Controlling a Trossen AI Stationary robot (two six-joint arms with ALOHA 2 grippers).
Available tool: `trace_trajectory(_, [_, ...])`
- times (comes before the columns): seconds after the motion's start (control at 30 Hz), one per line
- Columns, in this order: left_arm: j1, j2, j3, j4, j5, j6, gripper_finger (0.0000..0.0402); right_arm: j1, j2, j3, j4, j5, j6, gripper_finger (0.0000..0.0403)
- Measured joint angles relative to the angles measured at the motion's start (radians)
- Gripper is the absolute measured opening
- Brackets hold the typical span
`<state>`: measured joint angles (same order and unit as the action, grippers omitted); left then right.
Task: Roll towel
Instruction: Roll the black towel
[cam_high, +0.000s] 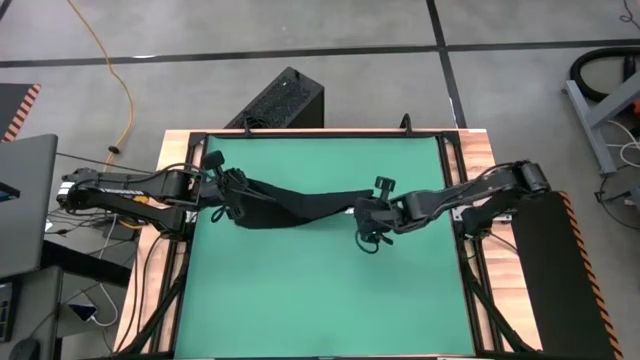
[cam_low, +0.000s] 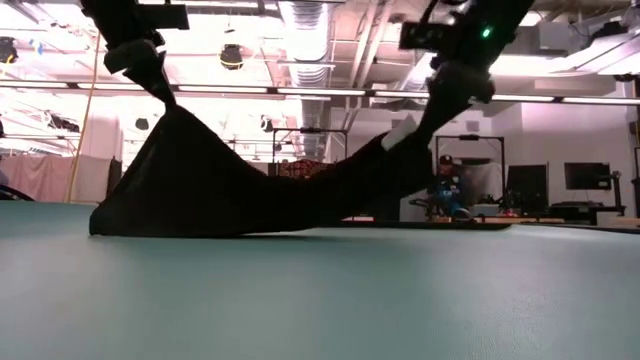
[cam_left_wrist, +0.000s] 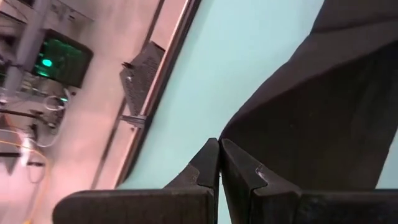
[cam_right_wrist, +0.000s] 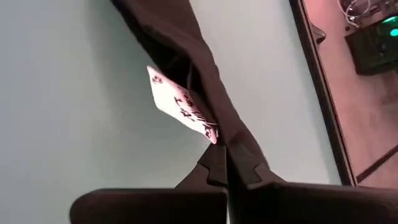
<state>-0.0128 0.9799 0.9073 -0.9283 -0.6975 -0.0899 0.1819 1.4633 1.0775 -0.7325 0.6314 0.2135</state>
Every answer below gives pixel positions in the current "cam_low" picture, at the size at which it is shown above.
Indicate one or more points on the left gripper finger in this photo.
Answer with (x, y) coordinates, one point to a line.
(145, 88)
(157, 82)

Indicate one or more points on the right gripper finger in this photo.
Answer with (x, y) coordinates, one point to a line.
(440, 115)
(452, 121)

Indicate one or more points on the black towel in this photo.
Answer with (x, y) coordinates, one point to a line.
(200, 190)

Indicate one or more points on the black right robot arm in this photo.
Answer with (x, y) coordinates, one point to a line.
(500, 20)

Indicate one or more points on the small round black fixture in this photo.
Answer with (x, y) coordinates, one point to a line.
(266, 124)
(142, 124)

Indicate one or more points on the person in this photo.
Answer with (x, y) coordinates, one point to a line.
(447, 192)

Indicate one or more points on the black ceiling device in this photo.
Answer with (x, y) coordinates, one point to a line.
(7, 50)
(231, 57)

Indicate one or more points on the narrow black panel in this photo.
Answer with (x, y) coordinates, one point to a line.
(115, 172)

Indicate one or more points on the small grey dome object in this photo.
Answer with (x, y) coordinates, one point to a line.
(462, 215)

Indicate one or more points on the distant wooden table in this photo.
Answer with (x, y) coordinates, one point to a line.
(525, 220)

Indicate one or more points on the pale curtain divider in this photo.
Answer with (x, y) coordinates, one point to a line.
(45, 177)

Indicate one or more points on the black desk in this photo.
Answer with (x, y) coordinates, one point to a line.
(575, 207)

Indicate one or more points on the patterned red tapestry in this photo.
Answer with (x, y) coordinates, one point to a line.
(300, 169)

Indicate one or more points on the green table mat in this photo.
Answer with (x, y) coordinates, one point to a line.
(320, 300)

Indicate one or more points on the wall air vent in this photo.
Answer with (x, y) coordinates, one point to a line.
(472, 126)

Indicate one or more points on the black metal frame stand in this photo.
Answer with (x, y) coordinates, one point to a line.
(310, 130)
(470, 137)

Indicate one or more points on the silver round air duct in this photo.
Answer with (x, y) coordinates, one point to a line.
(305, 40)
(415, 77)

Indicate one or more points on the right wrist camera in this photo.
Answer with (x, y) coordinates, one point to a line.
(422, 36)

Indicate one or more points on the grey ceiling duct box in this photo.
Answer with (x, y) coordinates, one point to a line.
(560, 39)

